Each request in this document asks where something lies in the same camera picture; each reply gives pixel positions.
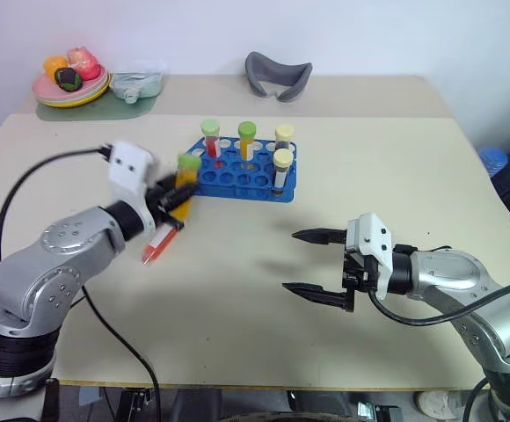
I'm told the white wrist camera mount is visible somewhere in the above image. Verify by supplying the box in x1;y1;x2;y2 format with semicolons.
346;213;396;302
106;141;160;239

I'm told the grey curved neck pillow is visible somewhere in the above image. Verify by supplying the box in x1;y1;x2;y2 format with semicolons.
244;50;314;104

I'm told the yellow test tube green cap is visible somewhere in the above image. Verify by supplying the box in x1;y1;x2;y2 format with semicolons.
168;153;204;222
237;120;258;162

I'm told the black and green toy ball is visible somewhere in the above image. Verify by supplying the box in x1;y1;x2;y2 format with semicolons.
53;66;84;93

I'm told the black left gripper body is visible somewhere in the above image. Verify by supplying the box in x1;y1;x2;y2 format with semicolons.
146;177;186;232

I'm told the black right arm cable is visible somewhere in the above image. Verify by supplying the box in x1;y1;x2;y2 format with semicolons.
367;280;510;422

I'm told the red test tube green cap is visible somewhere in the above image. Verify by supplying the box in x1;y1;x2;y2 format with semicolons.
200;119;222;159

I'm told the blue bottle cap object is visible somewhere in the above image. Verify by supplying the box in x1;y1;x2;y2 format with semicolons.
478;146;510;179

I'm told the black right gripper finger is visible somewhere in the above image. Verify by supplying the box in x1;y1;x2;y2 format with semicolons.
281;281;354;313
291;228;349;246

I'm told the blue test tube rack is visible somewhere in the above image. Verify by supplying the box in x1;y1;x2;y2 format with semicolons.
186;136;299;204

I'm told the pink toy peach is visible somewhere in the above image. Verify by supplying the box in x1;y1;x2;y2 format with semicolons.
66;45;103;82

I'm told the green plate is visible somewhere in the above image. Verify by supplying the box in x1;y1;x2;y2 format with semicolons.
34;76;111;105

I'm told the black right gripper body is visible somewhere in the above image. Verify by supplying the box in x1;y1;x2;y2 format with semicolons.
341;245;380;294

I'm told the orange toy fruit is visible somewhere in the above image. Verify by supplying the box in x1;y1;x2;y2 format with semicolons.
43;55;69;78

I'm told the yellow plate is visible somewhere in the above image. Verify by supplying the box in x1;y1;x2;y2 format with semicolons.
37;83;112;109

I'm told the green table mat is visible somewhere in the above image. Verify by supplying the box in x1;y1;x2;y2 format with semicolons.
34;85;160;122

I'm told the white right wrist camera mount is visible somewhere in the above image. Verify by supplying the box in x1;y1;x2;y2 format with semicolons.
346;213;396;302

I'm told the white round object on floor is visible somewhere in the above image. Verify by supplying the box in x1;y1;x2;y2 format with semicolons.
416;389;463;418

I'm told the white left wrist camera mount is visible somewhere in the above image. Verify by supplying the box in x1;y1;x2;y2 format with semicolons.
106;141;160;239

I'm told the pale green lidded container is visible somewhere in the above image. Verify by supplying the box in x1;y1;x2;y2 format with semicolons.
108;60;168;105

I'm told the pink plate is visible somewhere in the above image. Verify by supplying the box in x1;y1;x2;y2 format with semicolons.
32;64;109;101

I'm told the dark test tube yellow cap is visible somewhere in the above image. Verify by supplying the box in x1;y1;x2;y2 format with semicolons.
274;124;296;153
272;148;295;191

